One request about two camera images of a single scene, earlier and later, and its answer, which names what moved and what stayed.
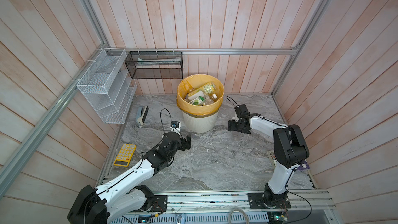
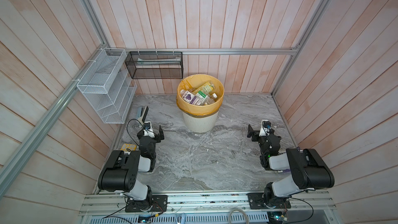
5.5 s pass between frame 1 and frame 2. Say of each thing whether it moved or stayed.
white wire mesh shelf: stayed
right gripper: moved
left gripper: moved
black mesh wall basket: stayed
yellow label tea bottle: stayed
